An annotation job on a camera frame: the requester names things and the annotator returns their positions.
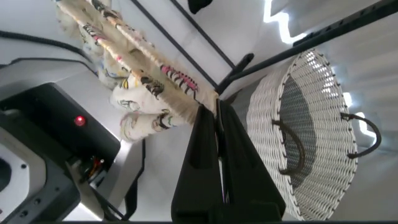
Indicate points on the cream printed garment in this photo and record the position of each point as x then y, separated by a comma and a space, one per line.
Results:
140, 81

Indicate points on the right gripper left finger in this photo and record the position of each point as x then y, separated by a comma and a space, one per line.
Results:
199, 174

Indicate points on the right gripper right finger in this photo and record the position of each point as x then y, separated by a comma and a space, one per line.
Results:
248, 180

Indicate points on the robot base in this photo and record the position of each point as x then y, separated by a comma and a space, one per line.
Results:
56, 124

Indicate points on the black garment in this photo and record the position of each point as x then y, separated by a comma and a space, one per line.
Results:
199, 5

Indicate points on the black clothes rack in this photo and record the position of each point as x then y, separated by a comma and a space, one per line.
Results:
326, 34

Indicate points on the white laundry basket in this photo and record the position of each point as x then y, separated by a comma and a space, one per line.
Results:
329, 140

